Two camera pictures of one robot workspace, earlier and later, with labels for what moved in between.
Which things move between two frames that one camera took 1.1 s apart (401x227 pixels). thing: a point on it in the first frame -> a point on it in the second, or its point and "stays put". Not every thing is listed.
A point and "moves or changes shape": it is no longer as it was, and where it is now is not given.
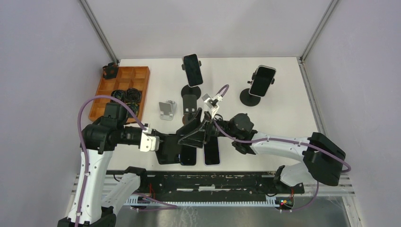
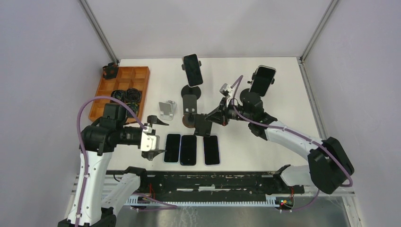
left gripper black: x=154 y=131 -> x=152 y=119
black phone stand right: x=246 y=98 stays put
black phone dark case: x=188 y=155 stays put
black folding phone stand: x=169 y=149 moves or changes shape
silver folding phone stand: x=167 y=109 stays put
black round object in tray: x=133 y=94 stays put
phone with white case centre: x=212 y=155 stays put
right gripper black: x=196 y=138 -> x=221 y=116
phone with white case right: x=262 y=80 stays put
